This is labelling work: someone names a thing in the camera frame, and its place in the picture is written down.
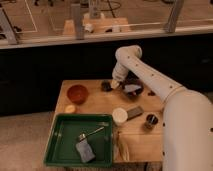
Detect black dish brush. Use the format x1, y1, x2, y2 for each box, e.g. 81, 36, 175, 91
101, 81, 112, 92

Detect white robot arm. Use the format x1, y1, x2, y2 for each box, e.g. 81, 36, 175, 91
112, 45, 213, 171

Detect dark bowl with cloth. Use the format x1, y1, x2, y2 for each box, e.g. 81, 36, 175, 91
122, 79, 144, 99

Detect red bowl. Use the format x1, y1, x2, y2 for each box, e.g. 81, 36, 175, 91
67, 85, 89, 105

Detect white cup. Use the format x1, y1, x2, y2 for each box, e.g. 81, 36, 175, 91
112, 108, 128, 126

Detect grey rectangular block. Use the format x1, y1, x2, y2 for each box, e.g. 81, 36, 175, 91
127, 106, 144, 119

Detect dark brown food item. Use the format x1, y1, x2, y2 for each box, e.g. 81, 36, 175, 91
148, 91, 155, 96

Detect small yellow round object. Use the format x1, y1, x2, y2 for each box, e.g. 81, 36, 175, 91
65, 105, 77, 113

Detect small metal cup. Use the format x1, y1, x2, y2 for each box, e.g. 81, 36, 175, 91
144, 114, 158, 129

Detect metal spoon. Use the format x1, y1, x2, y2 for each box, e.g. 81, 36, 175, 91
78, 127, 104, 141

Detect wooden board in background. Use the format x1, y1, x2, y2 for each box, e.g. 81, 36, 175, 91
63, 18, 131, 35

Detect wooden spatula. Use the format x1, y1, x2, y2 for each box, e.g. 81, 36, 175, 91
117, 134, 130, 162

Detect grey blue sponge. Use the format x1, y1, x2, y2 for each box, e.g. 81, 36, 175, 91
76, 139, 95, 163

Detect green plastic tray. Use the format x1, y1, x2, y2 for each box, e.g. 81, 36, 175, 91
44, 114, 113, 167

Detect grey metal post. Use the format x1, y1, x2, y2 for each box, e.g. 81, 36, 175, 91
0, 8, 18, 45
164, 0, 184, 33
71, 3, 84, 40

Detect grey metal post right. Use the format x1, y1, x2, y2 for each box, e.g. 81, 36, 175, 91
164, 0, 184, 33

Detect grey metal post left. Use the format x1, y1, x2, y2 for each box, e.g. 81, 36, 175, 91
0, 8, 18, 45

